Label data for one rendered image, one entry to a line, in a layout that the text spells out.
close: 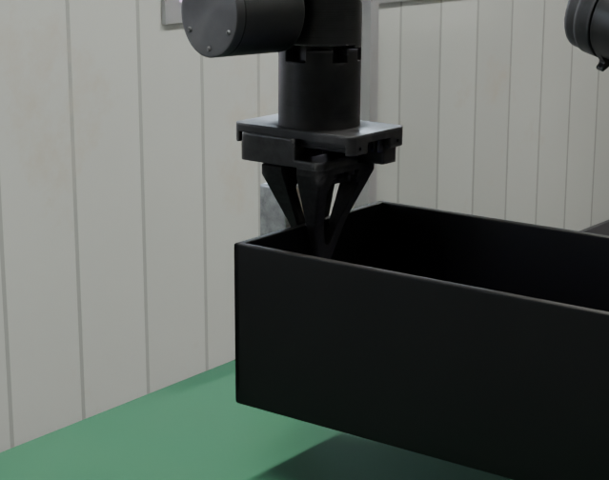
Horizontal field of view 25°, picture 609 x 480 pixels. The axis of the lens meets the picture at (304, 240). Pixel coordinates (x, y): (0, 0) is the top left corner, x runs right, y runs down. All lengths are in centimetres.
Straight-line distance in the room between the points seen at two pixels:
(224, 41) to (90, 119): 237
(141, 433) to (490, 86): 369
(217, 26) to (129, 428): 34
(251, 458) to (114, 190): 235
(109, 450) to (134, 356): 244
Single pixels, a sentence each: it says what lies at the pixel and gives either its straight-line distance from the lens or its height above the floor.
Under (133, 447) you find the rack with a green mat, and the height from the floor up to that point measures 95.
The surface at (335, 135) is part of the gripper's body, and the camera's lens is 92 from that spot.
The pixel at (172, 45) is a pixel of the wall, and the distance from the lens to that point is 343.
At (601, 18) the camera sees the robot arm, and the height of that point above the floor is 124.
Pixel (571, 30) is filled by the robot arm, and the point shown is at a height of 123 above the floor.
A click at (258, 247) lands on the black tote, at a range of 90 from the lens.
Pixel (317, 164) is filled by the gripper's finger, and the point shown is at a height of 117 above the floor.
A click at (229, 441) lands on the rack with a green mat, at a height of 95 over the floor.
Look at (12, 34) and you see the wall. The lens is 308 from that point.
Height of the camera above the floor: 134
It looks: 14 degrees down
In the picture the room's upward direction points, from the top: straight up
